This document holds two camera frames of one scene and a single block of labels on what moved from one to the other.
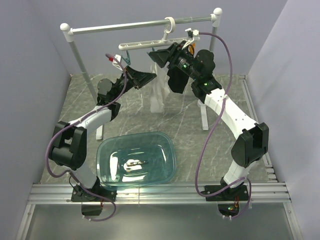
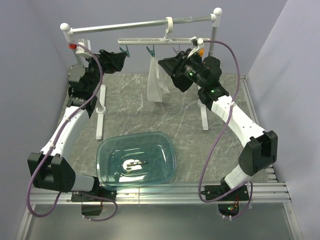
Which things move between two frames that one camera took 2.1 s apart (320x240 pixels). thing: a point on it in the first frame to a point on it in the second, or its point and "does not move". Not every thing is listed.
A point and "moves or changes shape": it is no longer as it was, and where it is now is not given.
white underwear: x=160 y=88 moves or changes shape
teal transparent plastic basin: x=133 y=160 does not move
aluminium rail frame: x=270 y=191 does not move
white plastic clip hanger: x=169 y=27 moves or changes shape
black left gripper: x=139 y=78 to x=111 y=61
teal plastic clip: x=127 y=60 to x=127 y=51
